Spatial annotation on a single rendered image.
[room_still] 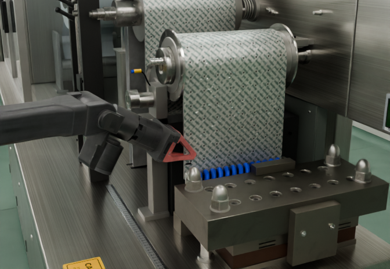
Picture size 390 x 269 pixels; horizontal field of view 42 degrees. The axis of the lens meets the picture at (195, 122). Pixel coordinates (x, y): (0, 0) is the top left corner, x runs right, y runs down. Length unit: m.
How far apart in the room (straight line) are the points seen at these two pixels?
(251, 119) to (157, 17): 0.33
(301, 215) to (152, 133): 0.32
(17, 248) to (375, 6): 2.35
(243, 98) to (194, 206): 0.27
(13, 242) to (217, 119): 2.11
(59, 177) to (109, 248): 0.40
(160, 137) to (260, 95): 0.24
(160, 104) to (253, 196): 0.28
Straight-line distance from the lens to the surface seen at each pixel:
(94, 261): 0.99
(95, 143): 0.94
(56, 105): 0.86
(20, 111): 0.83
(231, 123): 1.07
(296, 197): 0.98
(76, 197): 1.29
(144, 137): 0.97
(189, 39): 1.02
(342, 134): 1.42
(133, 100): 1.05
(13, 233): 3.10
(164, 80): 1.03
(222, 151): 1.08
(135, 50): 1.36
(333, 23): 1.12
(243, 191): 0.99
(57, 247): 1.09
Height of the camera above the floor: 1.45
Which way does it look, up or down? 17 degrees down
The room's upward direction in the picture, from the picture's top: straight up
